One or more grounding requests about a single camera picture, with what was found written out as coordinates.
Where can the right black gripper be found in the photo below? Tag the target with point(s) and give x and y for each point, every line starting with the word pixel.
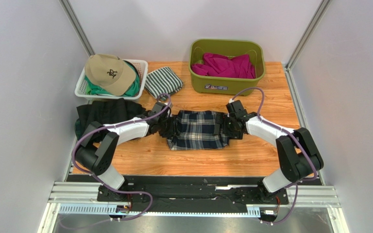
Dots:
pixel 223 125

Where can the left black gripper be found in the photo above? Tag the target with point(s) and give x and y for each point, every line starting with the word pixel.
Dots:
pixel 168 134

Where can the grey white plaid skirt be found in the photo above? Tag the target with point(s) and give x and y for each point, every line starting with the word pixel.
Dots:
pixel 201 130

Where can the black garment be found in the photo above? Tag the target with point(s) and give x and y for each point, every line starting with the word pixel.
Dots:
pixel 106 112

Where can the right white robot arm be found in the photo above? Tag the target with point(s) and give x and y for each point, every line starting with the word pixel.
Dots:
pixel 297 152

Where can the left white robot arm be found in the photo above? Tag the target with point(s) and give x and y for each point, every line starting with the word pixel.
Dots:
pixel 95 150

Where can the striped folded cloth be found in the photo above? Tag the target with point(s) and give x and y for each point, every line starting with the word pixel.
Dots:
pixel 163 80

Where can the pink garment in tub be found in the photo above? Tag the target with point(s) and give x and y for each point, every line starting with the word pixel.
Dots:
pixel 216 65

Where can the olive green plastic tub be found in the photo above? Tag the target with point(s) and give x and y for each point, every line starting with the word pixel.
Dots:
pixel 229 48

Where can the beige baseball cap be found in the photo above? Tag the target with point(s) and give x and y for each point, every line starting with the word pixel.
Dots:
pixel 111 73

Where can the green garment in basket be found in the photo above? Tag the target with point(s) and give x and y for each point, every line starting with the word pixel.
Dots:
pixel 133 90

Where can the white plastic basket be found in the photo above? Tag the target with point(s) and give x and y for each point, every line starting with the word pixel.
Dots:
pixel 140 65

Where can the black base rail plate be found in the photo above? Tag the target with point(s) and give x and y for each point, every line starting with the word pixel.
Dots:
pixel 191 194

